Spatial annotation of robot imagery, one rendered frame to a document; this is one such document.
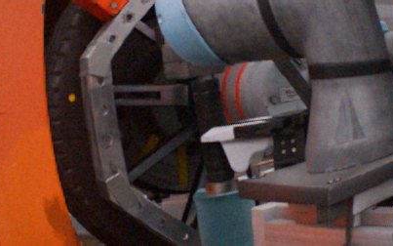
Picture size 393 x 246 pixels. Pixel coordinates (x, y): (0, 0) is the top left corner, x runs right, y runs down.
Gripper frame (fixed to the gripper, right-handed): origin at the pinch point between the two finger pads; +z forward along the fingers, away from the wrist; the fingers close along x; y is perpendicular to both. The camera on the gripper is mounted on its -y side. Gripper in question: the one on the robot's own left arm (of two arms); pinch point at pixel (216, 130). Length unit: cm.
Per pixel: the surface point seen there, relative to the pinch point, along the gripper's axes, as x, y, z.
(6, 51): -30.2, -17.9, 17.9
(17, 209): -31.8, 5.5, 19.6
